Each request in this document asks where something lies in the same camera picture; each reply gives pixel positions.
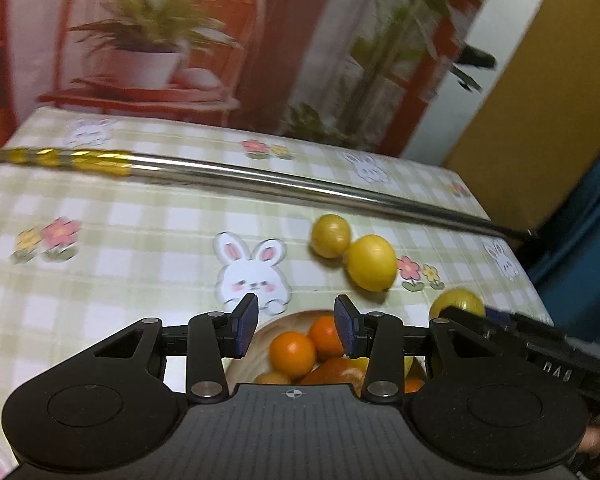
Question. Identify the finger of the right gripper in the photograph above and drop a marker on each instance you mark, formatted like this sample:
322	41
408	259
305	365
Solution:
517	328
482	327

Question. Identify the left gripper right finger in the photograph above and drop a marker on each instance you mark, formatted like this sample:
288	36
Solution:
385	341

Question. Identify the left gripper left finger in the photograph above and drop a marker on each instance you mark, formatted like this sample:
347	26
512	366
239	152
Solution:
205	341

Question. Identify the green yellow plum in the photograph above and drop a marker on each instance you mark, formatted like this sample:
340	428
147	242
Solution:
460	298
330	236

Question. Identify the yellow lemon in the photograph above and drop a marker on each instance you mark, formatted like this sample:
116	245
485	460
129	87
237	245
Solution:
408	364
371	263

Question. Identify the dark red apple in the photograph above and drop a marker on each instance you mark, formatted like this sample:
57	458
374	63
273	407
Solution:
339	371

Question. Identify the beige round plate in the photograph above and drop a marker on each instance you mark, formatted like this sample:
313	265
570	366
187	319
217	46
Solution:
255	362

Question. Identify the telescopic metal pole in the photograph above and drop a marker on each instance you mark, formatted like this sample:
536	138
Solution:
128	165

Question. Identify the checkered bunny tablecloth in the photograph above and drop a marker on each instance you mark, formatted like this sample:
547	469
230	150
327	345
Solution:
83	256

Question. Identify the wooden door panel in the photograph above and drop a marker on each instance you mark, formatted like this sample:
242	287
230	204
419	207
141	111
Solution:
539	130

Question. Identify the printed room backdrop cloth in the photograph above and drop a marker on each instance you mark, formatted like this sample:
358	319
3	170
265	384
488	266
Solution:
354	73

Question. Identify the exercise bike seat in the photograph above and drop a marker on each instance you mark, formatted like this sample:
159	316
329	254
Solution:
472	57

